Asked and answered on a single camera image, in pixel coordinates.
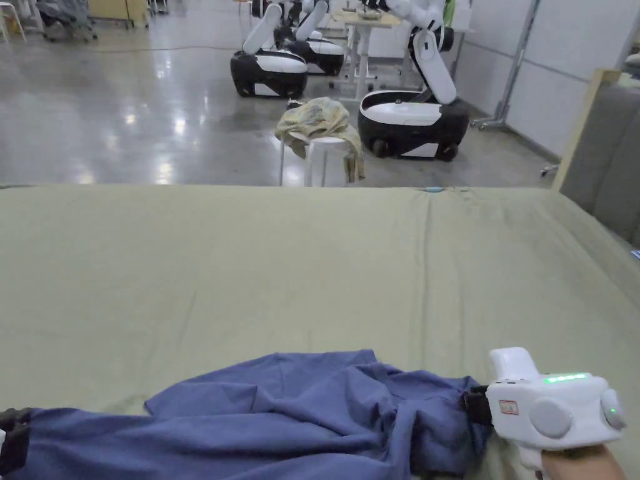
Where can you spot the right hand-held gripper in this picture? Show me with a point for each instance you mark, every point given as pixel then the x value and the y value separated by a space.
pixel 550 405

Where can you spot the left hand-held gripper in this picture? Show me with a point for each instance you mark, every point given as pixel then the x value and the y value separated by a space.
pixel 12 440

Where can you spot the dark blue shirt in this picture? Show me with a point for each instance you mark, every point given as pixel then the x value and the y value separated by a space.
pixel 280 415

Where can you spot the person's right hand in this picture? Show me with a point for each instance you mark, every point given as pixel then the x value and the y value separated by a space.
pixel 585 465

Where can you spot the grey padded headboard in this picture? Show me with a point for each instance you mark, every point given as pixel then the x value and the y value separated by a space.
pixel 607 160

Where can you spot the white and black wheeled robot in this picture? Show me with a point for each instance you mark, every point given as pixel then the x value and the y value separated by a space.
pixel 410 117
pixel 322 50
pixel 270 70

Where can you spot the yellowish crumpled cloth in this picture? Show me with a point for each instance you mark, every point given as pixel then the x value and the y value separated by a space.
pixel 315 117

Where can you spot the white desk with wooden top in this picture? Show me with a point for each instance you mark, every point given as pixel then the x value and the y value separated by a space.
pixel 367 45

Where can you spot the wheeled cart with grey cloth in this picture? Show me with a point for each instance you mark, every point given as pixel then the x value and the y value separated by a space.
pixel 67 17

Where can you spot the wooden cabinet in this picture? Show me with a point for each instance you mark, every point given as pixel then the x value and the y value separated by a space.
pixel 120 9

